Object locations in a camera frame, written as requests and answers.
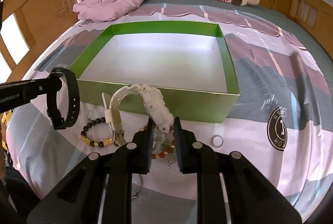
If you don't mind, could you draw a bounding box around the amber bead bracelet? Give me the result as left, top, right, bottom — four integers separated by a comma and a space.
141, 125, 176, 160

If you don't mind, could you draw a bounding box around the dark and yellow bead bracelet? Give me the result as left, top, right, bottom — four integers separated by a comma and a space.
80, 116, 115, 148

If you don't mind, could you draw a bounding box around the white wrist watch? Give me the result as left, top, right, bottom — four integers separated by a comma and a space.
102, 84, 174, 147

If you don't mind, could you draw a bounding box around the black wrist watch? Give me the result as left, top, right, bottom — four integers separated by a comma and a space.
46, 67, 80, 130

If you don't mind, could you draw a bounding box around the silver bangle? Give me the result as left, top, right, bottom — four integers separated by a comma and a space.
132, 174, 143, 201

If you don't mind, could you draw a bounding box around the green cardboard box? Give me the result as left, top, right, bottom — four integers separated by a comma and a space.
70, 21, 240, 123

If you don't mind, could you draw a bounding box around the wooden bed side rail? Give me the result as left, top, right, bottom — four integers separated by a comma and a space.
1, 0, 78, 82

